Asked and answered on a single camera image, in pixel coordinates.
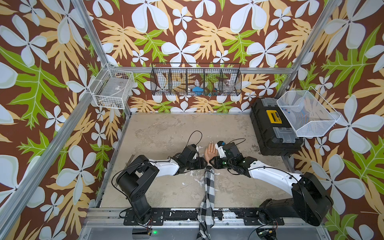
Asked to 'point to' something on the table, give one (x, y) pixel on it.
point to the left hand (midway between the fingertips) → (205, 162)
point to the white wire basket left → (112, 87)
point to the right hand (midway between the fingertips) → (209, 160)
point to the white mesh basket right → (309, 114)
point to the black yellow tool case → (275, 135)
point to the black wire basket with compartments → (196, 79)
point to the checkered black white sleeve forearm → (206, 212)
